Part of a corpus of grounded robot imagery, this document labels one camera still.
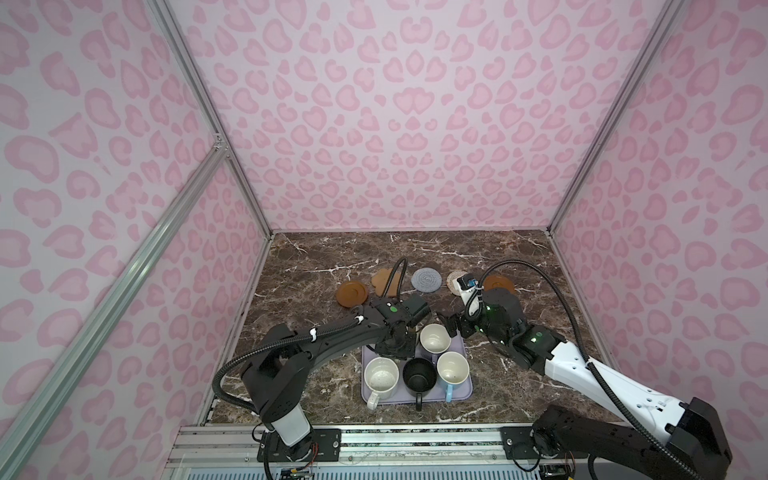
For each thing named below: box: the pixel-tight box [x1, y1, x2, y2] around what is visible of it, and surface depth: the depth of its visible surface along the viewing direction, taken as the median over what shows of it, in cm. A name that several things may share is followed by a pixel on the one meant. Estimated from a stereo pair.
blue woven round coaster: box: [411, 267, 443, 293], surface depth 108 cm
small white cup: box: [419, 323, 452, 355], surface depth 87 cm
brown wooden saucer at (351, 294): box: [336, 281, 368, 308], surface depth 104 cm
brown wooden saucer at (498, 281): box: [484, 275, 515, 293], surface depth 106 cm
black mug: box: [402, 357, 437, 411], surface depth 78 cm
